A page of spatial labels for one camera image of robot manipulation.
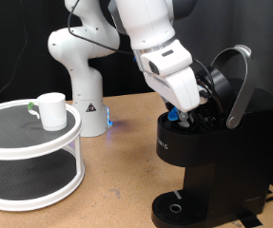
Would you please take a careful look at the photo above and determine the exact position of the black backdrop curtain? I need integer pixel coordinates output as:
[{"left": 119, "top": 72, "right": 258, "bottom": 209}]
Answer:
[{"left": 0, "top": 0, "right": 169, "bottom": 104}]

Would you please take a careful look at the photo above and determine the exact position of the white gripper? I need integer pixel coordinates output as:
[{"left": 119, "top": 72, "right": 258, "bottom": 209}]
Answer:
[{"left": 144, "top": 66, "right": 208, "bottom": 128}]

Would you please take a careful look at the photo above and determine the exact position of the dark grey partition panel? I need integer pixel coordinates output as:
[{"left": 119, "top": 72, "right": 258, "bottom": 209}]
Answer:
[{"left": 166, "top": 0, "right": 273, "bottom": 203}]

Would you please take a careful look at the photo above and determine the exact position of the black Keurig coffee machine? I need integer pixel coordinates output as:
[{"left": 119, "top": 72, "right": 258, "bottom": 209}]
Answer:
[{"left": 150, "top": 44, "right": 273, "bottom": 228}]

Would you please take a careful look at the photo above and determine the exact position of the black camera cable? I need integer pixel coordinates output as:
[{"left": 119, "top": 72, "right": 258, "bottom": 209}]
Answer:
[{"left": 0, "top": 0, "right": 218, "bottom": 107}]

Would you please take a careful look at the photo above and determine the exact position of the black tape strip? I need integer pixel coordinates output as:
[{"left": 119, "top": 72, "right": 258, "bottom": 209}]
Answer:
[{"left": 237, "top": 210, "right": 263, "bottom": 228}]

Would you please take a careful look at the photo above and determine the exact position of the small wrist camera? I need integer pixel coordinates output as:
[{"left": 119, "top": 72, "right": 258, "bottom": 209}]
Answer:
[{"left": 195, "top": 83, "right": 214, "bottom": 100}]

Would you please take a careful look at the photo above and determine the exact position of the white two-tier turntable shelf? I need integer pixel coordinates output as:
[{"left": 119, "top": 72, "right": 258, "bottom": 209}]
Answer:
[{"left": 0, "top": 98, "right": 88, "bottom": 213}]

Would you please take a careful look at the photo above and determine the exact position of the blue-lid reusable coffee pod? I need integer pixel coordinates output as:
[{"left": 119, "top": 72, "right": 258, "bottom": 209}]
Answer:
[{"left": 168, "top": 106, "right": 181, "bottom": 123}]

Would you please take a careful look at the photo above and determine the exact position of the white mug with green tape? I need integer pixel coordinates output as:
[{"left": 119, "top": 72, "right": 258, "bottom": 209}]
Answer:
[{"left": 27, "top": 91, "right": 68, "bottom": 132}]

